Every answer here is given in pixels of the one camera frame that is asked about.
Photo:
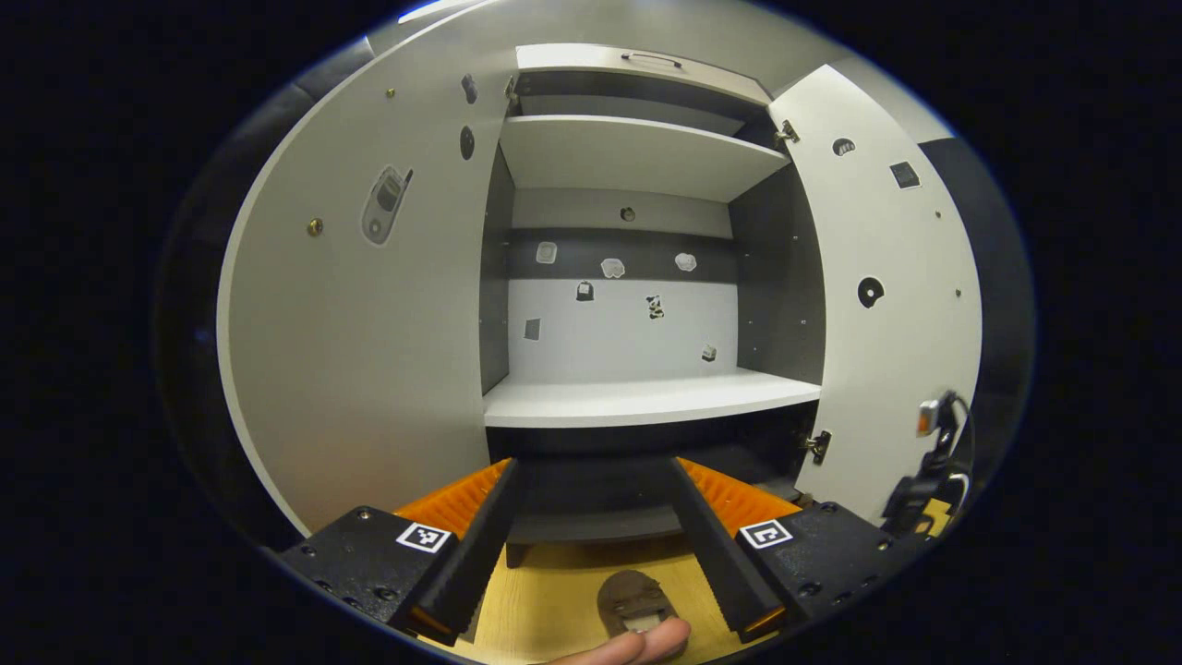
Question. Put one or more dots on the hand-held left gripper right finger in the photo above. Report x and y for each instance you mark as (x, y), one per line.
(716, 554)

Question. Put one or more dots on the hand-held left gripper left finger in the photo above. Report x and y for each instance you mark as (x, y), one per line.
(480, 554)

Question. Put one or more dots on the brown fuzzy shoe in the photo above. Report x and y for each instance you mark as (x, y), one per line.
(633, 596)

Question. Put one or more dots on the white cabinet drawer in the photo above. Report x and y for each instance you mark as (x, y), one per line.
(591, 60)

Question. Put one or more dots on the black backdrop cloth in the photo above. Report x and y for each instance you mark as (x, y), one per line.
(1002, 277)

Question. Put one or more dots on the ceiling light panel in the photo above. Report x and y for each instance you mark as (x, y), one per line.
(434, 9)

